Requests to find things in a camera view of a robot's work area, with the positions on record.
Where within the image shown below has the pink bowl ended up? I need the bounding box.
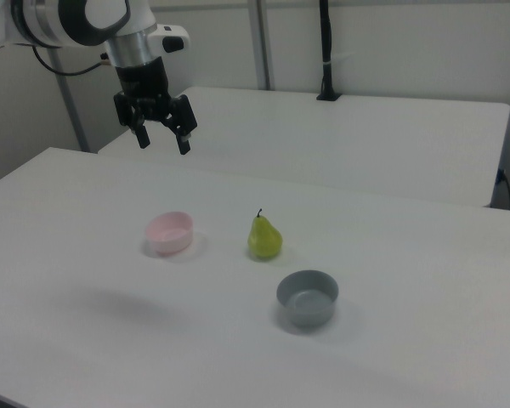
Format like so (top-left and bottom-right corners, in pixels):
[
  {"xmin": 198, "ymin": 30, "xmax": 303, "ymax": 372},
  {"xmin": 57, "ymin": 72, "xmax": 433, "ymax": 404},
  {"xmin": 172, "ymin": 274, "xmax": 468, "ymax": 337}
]
[{"xmin": 144, "ymin": 211, "xmax": 195, "ymax": 256}]

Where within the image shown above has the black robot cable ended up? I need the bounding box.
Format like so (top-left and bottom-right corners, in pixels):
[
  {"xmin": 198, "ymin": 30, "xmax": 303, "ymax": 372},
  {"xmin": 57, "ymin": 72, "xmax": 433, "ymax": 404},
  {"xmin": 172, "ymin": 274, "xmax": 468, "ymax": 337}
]
[{"xmin": 31, "ymin": 44, "xmax": 112, "ymax": 77}]

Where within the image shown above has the green pear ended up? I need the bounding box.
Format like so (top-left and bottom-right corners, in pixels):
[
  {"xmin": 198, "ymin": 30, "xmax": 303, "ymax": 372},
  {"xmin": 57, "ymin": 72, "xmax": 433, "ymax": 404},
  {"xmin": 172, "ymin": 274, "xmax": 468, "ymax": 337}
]
[{"xmin": 247, "ymin": 207, "xmax": 284, "ymax": 261}]

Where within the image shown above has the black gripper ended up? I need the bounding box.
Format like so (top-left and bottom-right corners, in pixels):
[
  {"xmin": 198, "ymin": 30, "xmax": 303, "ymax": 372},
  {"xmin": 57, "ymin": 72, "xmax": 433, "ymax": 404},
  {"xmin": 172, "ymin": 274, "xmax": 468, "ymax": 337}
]
[{"xmin": 113, "ymin": 57, "xmax": 198, "ymax": 156}]

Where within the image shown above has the black wall cable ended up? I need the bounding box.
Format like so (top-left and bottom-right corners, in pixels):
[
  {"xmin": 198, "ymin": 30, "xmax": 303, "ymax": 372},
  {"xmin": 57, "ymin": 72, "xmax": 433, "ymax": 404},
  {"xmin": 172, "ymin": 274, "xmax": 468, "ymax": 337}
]
[{"xmin": 495, "ymin": 167, "xmax": 510, "ymax": 210}]

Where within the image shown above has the grey partition post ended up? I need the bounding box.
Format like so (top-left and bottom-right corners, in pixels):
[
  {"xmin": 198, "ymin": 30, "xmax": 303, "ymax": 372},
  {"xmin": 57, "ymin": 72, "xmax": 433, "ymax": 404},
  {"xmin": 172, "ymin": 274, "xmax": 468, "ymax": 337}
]
[
  {"xmin": 53, "ymin": 46, "xmax": 90, "ymax": 153},
  {"xmin": 246, "ymin": 0, "xmax": 276, "ymax": 91}
]

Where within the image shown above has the grey bowl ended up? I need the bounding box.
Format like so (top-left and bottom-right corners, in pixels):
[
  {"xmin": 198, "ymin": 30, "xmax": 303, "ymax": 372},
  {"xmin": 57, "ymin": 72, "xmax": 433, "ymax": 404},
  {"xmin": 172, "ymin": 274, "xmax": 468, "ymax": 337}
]
[{"xmin": 275, "ymin": 269, "xmax": 340, "ymax": 327}]

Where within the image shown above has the black camera pole with clamp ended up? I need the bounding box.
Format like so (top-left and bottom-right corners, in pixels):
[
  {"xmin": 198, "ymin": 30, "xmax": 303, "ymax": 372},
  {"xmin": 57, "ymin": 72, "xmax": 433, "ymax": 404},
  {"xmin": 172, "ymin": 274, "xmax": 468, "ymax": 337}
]
[{"xmin": 316, "ymin": 0, "xmax": 343, "ymax": 102}]

